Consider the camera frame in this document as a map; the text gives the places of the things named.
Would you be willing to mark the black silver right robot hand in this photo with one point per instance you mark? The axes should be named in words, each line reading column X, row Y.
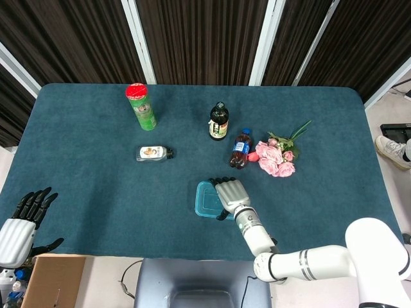
column 232, row 194

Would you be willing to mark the small dark round object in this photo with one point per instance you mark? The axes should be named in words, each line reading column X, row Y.
column 407, row 239

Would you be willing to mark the white partition post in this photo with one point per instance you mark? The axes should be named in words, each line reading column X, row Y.
column 266, row 41
column 315, row 41
column 388, row 85
column 138, row 41
column 19, row 72

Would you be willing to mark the small red toy fruit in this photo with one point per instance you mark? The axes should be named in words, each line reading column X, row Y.
column 253, row 157

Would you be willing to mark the grey bottle black cap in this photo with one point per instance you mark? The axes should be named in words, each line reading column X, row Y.
column 151, row 153

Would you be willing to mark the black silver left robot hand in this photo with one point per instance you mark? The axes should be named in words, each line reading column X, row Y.
column 16, row 240

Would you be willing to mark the black flat tray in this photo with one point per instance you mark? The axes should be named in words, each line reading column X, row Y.
column 396, row 130

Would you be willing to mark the pink rose bouquet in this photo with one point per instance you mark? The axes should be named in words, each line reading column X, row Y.
column 273, row 160

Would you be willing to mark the cola bottle blue label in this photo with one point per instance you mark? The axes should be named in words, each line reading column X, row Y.
column 239, row 150

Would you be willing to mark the teal plastic lid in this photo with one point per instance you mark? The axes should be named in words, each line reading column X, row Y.
column 207, row 202

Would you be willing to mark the teal tablecloth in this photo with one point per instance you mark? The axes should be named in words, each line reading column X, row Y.
column 96, row 192

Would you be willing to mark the green chips can red lid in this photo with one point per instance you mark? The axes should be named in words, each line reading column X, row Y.
column 144, row 112

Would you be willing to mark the brown cardboard box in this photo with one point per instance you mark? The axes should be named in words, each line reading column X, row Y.
column 51, row 282

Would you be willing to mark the white sneaker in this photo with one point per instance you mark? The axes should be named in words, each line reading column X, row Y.
column 390, row 149

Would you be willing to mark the dark soy sauce bottle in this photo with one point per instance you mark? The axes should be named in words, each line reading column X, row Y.
column 219, row 123

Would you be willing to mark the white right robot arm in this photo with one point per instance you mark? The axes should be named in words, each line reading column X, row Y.
column 257, row 234

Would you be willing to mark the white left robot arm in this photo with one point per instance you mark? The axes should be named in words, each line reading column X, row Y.
column 8, row 285

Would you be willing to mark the dark brown partition panel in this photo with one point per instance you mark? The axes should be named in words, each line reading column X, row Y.
column 13, row 109
column 64, row 38
column 289, row 38
column 369, row 38
column 202, row 38

